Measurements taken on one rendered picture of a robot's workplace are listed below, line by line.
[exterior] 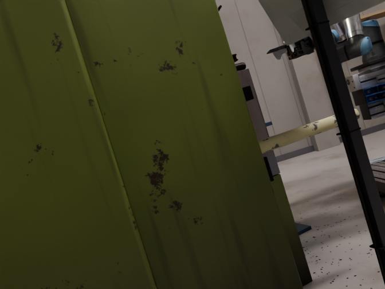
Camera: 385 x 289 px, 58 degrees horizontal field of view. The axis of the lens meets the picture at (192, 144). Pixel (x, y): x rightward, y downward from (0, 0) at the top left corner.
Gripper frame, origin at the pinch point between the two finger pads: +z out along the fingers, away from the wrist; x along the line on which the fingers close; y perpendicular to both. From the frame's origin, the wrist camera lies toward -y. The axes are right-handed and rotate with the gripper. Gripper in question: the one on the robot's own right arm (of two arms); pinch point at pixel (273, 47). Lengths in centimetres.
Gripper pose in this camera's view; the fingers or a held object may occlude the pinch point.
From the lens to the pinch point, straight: 172.4
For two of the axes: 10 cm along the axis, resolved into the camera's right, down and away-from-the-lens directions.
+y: 2.9, 9.6, 0.3
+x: -2.9, 0.6, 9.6
